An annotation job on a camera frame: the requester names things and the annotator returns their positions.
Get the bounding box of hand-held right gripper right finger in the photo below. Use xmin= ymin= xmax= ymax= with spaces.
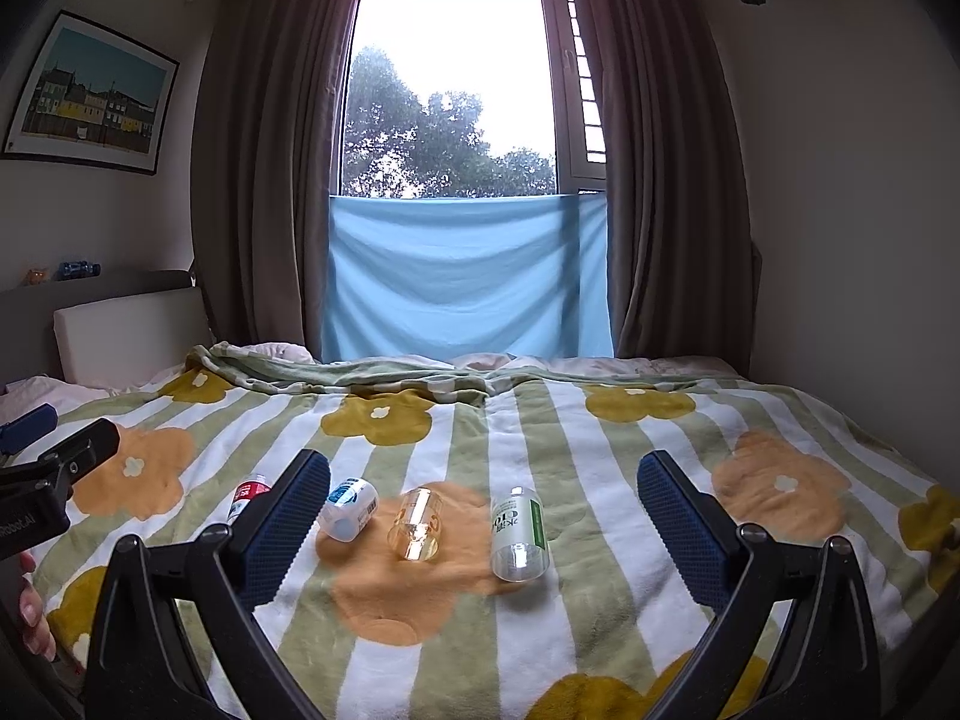
xmin=636 ymin=450 xmax=883 ymax=720

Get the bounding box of window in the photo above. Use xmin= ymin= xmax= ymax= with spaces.
xmin=337 ymin=0 xmax=610 ymax=201

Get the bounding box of floral striped blanket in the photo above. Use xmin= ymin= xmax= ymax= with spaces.
xmin=0 ymin=343 xmax=960 ymax=720

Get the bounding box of white cushion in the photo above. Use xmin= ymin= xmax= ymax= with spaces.
xmin=52 ymin=286 xmax=215 ymax=385

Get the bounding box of white bottle with blue label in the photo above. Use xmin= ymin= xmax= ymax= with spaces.
xmin=317 ymin=477 xmax=380 ymax=542

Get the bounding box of amber transparent cup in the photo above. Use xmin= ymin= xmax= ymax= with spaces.
xmin=387 ymin=487 xmax=442 ymax=563

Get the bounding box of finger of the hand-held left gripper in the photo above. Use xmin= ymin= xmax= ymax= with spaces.
xmin=0 ymin=403 xmax=59 ymax=455
xmin=34 ymin=418 xmax=122 ymax=500

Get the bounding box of framed picture of houses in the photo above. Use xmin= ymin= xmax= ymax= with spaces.
xmin=1 ymin=10 xmax=181 ymax=177

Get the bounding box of person's left hand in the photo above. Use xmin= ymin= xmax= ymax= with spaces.
xmin=18 ymin=550 xmax=58 ymax=662

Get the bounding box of clear bottle with green label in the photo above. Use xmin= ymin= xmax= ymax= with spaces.
xmin=490 ymin=487 xmax=551 ymax=584

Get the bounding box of bottle with red label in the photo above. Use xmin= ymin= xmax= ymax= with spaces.
xmin=226 ymin=474 xmax=272 ymax=527

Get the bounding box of brown curtain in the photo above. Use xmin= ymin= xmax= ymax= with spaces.
xmin=186 ymin=0 xmax=365 ymax=362
xmin=574 ymin=0 xmax=764 ymax=377

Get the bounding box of light blue cloth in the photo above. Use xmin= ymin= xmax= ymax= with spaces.
xmin=320 ymin=191 xmax=617 ymax=361

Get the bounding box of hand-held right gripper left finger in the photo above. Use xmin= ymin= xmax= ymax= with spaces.
xmin=82 ymin=448 xmax=332 ymax=720

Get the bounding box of grey bed headboard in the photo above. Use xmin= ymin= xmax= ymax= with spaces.
xmin=0 ymin=268 xmax=205 ymax=383

